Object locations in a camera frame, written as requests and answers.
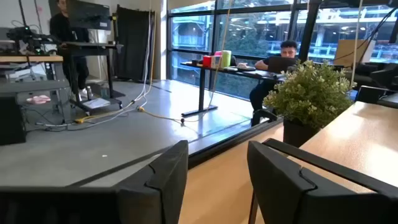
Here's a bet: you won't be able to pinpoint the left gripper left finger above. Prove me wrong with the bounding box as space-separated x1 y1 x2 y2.
114 139 189 224

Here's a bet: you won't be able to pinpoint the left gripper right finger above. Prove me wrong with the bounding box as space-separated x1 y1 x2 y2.
247 139 352 224

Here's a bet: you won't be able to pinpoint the black chair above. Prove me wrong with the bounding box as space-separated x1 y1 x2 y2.
250 108 280 128

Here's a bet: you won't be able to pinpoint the artificial potted plant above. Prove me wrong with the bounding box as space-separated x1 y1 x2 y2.
262 60 358 147

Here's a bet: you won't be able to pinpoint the black desk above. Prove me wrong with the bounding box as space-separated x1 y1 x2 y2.
180 60 289 118

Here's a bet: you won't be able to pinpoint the white papers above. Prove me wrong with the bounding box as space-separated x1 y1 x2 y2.
81 97 112 110

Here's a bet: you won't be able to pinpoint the black laptop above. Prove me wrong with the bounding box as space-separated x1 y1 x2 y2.
267 55 298 75

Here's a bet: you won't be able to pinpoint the person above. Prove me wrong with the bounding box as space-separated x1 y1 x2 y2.
248 39 300 113
49 0 91 101

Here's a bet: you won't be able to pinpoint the green cylinder container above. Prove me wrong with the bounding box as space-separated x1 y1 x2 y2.
221 49 233 68

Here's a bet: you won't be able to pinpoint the pink box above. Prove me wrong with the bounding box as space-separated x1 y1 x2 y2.
211 51 223 68

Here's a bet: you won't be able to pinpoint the cardboard box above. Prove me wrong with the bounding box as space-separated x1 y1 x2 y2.
333 39 376 68

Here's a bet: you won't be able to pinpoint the black curtain panel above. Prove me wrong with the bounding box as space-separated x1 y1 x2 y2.
114 4 156 82

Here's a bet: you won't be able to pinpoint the black rolling stand cart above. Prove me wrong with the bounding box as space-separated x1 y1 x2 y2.
60 41 126 116

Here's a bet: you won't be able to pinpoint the black computer tower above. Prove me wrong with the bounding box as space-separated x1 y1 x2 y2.
0 95 27 146

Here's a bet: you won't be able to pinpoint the wooden workbench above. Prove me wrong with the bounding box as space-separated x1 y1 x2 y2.
0 54 71 125

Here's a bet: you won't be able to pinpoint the black monitor on stand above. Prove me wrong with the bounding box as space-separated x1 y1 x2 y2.
66 0 112 31

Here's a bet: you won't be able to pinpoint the yellow floor cable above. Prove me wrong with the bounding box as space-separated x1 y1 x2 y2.
73 105 186 125

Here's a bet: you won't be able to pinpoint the white cable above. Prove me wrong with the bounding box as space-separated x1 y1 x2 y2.
35 0 156 129

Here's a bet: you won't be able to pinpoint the hanging pale rope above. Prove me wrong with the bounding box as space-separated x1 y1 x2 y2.
349 0 364 88

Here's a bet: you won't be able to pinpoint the hanging yellow rope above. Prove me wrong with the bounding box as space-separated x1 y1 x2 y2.
183 0 233 124

